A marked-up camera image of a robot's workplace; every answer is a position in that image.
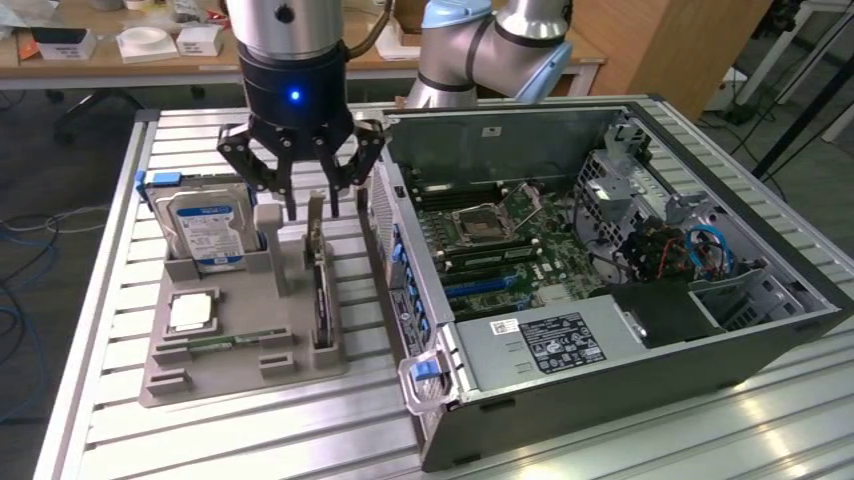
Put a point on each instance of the metal socket cover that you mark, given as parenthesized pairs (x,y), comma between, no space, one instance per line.
(523,200)

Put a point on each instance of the white flat booklet box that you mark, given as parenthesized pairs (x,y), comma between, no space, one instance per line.
(396,47)

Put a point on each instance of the open black PC case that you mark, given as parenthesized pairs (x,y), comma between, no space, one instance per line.
(667,380)

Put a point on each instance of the white box with dark lid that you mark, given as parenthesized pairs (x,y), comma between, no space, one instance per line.
(65,44)

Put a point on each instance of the wooden desk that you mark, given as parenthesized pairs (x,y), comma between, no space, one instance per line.
(133,70)

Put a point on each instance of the green RAM stick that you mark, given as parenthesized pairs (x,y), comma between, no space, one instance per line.
(220,341)

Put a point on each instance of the black office chair base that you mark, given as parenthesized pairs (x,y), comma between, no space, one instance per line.
(93,107)

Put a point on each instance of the metal disk bay cage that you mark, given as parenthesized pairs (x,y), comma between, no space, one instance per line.
(610,185)

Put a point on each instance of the cardboard box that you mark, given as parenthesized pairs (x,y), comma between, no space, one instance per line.
(408,15)

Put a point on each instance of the black stand pole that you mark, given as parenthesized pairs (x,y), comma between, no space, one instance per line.
(794,105)

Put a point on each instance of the grey parts rack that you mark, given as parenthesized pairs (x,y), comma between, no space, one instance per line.
(267,360)

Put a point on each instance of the grey power supply unit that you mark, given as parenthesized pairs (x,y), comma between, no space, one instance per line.
(494,360)

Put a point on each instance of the white box with round bowl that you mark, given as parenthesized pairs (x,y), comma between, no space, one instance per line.
(147,45)

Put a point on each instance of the CPU socket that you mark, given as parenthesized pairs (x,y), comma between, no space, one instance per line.
(482,223)

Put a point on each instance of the wooden cabinet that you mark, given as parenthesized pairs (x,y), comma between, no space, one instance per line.
(667,50)

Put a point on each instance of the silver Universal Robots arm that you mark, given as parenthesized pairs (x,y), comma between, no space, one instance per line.
(454,60)

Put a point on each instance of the grey case latch blue tab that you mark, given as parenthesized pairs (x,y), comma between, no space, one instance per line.
(423,385)

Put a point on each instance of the graphics card with black fan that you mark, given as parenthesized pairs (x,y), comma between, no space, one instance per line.
(321,300)

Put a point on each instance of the silver CPU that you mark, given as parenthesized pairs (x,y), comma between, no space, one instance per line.
(189,312)

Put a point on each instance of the small white labelled box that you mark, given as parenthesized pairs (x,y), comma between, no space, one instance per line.
(199,41)

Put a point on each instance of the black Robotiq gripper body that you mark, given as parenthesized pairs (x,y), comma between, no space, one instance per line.
(293,100)

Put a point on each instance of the hard disk in blue caddy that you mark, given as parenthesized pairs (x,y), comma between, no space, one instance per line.
(209,232)

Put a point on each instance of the green motherboard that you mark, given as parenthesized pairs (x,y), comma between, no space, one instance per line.
(554,250)

